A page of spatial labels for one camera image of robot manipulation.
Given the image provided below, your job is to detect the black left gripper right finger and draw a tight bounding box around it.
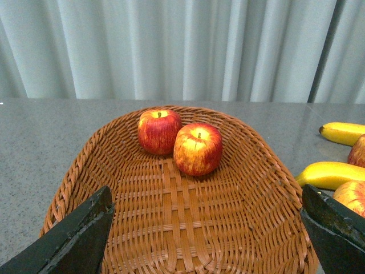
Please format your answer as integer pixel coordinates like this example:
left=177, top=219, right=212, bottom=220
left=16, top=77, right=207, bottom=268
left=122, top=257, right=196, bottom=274
left=300, top=184, right=364, bottom=273

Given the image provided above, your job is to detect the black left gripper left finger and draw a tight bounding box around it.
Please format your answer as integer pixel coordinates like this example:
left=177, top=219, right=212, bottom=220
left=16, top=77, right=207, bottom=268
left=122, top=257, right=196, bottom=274
left=1, top=186, right=115, bottom=273

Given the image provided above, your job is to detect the red yellow apple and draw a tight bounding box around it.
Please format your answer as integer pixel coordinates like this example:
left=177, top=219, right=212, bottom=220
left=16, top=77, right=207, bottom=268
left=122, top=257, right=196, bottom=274
left=173, top=123, right=223, bottom=176
left=332, top=180, right=364, bottom=217

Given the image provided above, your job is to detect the yellow banana near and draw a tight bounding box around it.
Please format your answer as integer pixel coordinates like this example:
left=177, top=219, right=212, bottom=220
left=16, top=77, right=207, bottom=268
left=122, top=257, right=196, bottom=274
left=295, top=162, right=364, bottom=190

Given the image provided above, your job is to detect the yellow banana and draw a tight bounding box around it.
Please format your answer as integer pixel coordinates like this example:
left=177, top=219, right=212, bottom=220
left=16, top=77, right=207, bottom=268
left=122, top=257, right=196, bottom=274
left=319, top=122, right=364, bottom=146
left=295, top=162, right=364, bottom=190

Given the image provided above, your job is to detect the brown wicker basket left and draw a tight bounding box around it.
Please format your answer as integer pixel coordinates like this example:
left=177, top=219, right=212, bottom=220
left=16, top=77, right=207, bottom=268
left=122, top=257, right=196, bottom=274
left=40, top=106, right=319, bottom=273

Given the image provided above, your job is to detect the yellow banana far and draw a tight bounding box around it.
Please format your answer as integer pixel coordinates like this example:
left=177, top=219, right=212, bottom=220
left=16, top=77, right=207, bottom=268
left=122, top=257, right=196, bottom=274
left=319, top=122, right=364, bottom=146

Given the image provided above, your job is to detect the red apple back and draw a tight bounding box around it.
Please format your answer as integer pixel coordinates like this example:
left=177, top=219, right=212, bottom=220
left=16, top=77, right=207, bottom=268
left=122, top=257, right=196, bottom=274
left=137, top=109, right=183, bottom=155

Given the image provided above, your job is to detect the pale green curtain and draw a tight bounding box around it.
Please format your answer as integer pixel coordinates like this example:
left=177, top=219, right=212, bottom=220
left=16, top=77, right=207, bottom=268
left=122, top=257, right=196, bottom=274
left=1, top=1, right=364, bottom=104

